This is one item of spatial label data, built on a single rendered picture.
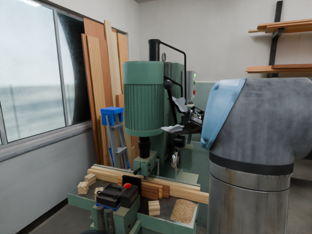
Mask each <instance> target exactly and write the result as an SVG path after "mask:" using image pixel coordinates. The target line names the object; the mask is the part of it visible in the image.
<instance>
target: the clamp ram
mask: <svg viewBox="0 0 312 234"><path fill-rule="evenodd" d="M122 178H123V186H124V184H126V183H130V184H132V185H136V186H138V194H139V195H140V196H141V178H138V177H133V176H128V175H123V176H122Z"/></svg>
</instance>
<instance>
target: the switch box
mask: <svg viewBox="0 0 312 234"><path fill-rule="evenodd" d="M194 74H195V71H186V78H187V100H192V99H193V98H194V97H195V96H194V94H193V91H194V89H195V84H194V81H195V79H194V78H195V77H194ZM193 86H194V87H193ZM182 87H183V98H185V87H184V71H182ZM193 96H194V97H193Z"/></svg>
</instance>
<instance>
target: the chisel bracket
mask: <svg viewBox="0 0 312 234"><path fill-rule="evenodd" d="M156 157H157V151H152V150H150V157H148V158H140V157H139V156H138V157H137V158H136V159H135V160H134V170H137V169H139V168H141V170H139V171H138V175H143V176H148V175H149V173H150V172H151V171H152V170H153V168H154V167H155V166H156V165H157V162H156V161H155V158H156Z"/></svg>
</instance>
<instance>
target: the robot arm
mask: <svg viewBox="0 0 312 234"><path fill-rule="evenodd" d="M172 98H173V103H174V106H175V107H176V108H177V111H178V112H179V113H183V114H184V116H181V122H180V123H177V124H176V125H175V126H169V127H166V126H164V127H160V129H162V130H163V131H166V132H169V133H173V134H177V135H185V134H197V133H200V134H201V147H202V148H203V149H205V150H209V161H210V179H209V198H208V223H207V234H287V221H288V206H289V192H290V178H291V176H292V175H293V166H294V159H304V160H312V78H246V77H243V78H241V79H225V80H220V81H218V82H216V83H215V84H214V85H213V87H212V89H211V91H210V94H209V97H208V102H207V107H206V111H203V110H201V109H199V108H197V107H195V106H193V107H192V108H190V109H191V110H189V109H188V108H187V107H186V106H185V102H186V100H185V98H183V97H181V98H178V99H176V98H174V97H172ZM195 108H197V109H199V110H201V111H200V112H198V111H197V110H195ZM202 114H203V115H202Z"/></svg>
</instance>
